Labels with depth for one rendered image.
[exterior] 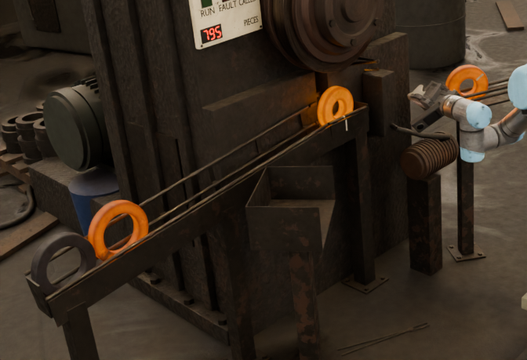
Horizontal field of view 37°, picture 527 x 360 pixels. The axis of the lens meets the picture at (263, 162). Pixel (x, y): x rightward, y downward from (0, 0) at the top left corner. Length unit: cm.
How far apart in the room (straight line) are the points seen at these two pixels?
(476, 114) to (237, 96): 75
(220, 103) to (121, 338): 100
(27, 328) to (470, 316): 165
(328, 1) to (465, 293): 123
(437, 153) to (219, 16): 98
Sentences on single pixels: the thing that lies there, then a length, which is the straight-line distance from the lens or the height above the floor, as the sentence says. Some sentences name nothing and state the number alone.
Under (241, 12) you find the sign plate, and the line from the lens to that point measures 251.
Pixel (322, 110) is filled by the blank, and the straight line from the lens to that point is 268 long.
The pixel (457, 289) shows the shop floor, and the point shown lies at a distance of 306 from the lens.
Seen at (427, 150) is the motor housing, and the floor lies 52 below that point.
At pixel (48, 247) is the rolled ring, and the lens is 215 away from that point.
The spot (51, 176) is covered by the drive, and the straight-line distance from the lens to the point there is 383.
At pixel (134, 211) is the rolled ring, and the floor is 71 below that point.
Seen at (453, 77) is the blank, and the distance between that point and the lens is 294.
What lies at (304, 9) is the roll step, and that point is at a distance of 247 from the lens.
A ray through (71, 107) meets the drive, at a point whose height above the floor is 63.
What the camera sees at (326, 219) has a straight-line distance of 230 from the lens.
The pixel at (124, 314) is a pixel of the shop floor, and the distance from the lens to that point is 312.
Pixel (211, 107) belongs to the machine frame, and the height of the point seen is 87.
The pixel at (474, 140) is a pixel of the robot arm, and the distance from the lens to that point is 254.
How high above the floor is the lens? 169
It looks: 24 degrees down
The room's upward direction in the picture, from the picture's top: 7 degrees counter-clockwise
